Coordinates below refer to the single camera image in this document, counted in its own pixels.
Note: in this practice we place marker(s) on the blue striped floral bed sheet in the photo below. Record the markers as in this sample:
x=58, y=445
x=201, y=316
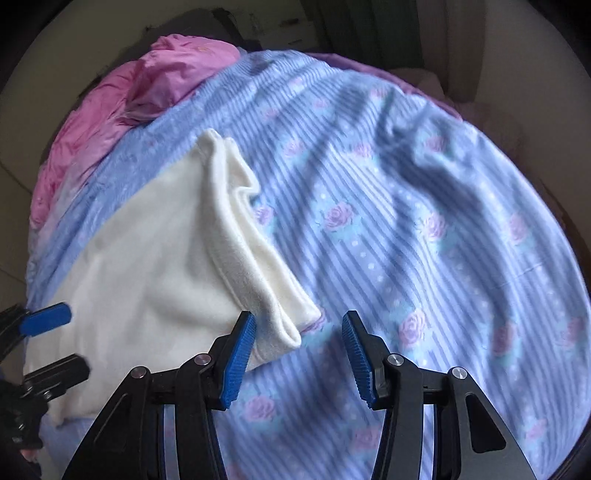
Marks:
x=392, y=230

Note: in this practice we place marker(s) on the person's left hand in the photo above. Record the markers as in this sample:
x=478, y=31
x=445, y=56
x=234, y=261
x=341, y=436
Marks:
x=32, y=456

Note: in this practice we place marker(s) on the purple under sheet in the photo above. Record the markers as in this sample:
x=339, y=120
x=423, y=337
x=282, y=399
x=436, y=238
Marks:
x=392, y=76

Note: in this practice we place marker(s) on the white pants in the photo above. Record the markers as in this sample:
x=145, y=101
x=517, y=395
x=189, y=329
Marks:
x=184, y=258

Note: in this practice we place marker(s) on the pink quilt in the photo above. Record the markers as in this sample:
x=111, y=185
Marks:
x=115, y=106

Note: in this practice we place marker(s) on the green curtain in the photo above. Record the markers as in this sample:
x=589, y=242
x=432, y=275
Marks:
x=369, y=27

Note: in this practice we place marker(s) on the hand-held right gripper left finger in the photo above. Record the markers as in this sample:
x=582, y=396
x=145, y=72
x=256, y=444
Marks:
x=238, y=357

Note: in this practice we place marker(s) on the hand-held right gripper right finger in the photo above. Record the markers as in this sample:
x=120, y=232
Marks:
x=358, y=360

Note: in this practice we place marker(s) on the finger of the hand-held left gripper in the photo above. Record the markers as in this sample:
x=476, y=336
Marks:
x=46, y=319
x=60, y=371

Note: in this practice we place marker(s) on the white bedside cabinet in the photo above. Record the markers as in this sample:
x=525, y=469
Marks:
x=281, y=30

